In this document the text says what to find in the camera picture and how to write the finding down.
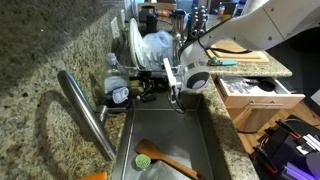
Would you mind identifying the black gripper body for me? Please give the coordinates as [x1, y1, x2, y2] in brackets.
[143, 74, 168, 93]

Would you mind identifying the open wooden drawer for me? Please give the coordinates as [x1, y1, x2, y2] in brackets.
[214, 74, 306, 109]

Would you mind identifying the black drink bottle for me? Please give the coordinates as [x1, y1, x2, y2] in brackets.
[145, 12, 159, 34]

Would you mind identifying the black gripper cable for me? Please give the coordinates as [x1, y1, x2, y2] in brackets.
[166, 91, 188, 114]

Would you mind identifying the stainless steel sink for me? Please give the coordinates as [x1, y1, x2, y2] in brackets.
[110, 91, 231, 180]

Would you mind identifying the orange item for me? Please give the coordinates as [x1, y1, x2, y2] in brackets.
[78, 171, 108, 180]

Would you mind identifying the grey dish rack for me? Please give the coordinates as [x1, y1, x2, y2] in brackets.
[116, 31, 188, 79]

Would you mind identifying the metal bar drawer handle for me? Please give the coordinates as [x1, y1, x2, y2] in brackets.
[248, 100, 284, 108]

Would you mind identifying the glass blender jar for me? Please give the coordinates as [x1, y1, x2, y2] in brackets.
[170, 9, 187, 34]

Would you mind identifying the clear plastic container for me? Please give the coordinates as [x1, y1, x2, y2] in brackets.
[142, 29, 174, 71]

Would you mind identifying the closed wooden cabinet drawer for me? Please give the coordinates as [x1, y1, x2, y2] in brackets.
[229, 106, 279, 133]

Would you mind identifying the bundle of wrapped cutlery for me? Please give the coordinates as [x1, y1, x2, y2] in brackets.
[223, 77, 259, 95]

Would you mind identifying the large white plate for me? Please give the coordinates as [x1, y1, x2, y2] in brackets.
[128, 17, 142, 68]

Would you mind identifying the wooden cutting board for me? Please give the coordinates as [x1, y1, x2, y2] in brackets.
[203, 39, 270, 64]

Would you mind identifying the wooden spatula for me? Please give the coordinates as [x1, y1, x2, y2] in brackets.
[134, 138, 203, 180]

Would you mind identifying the clear dishwashing liquid bottle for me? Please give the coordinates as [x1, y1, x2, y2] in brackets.
[102, 52, 133, 109]

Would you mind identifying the black robot cart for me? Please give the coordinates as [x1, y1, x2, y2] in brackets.
[251, 114, 320, 180]

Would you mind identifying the stainless steel faucet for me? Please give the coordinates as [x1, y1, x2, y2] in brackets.
[56, 69, 118, 163]

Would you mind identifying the small white plate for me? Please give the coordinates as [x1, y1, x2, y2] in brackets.
[135, 31, 148, 68]

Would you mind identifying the white wrist mounting plate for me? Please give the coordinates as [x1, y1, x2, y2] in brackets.
[162, 57, 183, 103]

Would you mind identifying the white wall outlet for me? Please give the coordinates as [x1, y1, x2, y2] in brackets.
[109, 16, 120, 39]

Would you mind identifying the green round scrubber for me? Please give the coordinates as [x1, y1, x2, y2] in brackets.
[134, 153, 152, 171]

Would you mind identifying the black knife block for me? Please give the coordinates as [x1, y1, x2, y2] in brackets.
[184, 4, 210, 44]

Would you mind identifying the teal handled tool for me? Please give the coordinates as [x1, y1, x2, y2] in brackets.
[207, 56, 239, 67]

